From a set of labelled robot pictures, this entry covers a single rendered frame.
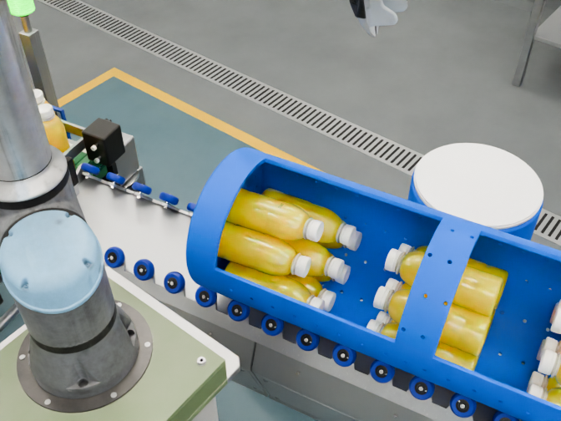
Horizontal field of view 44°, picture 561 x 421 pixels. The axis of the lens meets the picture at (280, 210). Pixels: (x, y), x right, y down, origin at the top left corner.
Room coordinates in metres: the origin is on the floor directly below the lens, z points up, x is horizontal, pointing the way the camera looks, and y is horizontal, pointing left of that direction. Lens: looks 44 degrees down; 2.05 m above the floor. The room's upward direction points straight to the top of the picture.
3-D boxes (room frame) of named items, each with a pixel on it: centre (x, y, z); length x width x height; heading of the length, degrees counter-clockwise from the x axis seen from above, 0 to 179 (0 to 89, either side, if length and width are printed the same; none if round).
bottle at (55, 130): (1.33, 0.55, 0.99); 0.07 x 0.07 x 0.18
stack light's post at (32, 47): (1.67, 0.67, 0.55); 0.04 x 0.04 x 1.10; 63
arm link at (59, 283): (0.58, 0.28, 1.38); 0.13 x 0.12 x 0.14; 26
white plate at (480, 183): (1.13, -0.43, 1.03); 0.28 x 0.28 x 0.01
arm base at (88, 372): (0.57, 0.28, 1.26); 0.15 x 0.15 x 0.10
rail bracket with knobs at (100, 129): (1.37, 0.45, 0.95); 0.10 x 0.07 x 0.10; 153
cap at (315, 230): (0.87, -0.06, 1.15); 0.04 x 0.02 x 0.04; 153
